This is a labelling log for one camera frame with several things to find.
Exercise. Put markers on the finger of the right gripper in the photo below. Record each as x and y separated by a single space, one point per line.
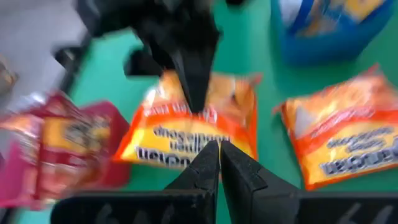
141 65
196 77

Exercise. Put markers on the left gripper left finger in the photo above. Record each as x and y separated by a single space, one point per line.
199 186

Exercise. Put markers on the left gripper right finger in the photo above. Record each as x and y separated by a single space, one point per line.
248 193

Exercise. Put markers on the orange Maruchan noodle pack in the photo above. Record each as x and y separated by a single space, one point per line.
161 140
348 130

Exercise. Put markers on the blue Maruchan noodle pack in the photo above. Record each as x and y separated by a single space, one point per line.
335 15

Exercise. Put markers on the pink plastic bin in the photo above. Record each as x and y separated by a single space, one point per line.
119 140

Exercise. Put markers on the blue plastic bin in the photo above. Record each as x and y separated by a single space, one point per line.
326 49

